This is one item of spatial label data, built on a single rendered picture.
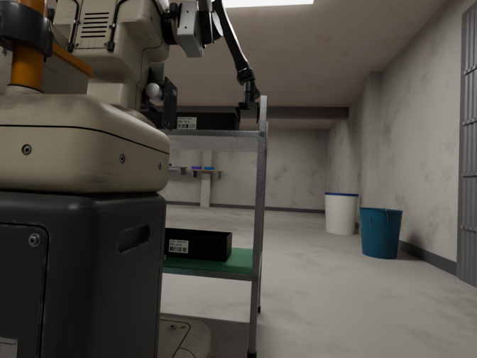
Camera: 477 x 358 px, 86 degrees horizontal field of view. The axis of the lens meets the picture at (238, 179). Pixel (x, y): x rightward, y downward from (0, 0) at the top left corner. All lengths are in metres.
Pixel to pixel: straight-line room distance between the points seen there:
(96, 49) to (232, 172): 8.12
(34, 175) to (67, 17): 0.62
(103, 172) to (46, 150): 0.06
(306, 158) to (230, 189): 2.74
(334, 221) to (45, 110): 4.56
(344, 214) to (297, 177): 4.22
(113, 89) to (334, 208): 4.24
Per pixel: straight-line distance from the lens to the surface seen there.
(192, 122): 1.30
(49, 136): 0.37
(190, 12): 0.87
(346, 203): 4.69
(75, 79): 0.59
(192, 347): 0.83
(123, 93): 0.81
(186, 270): 1.19
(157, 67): 0.95
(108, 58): 0.80
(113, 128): 0.38
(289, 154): 8.75
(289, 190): 8.67
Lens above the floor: 0.71
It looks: 2 degrees up
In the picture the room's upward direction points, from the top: 3 degrees clockwise
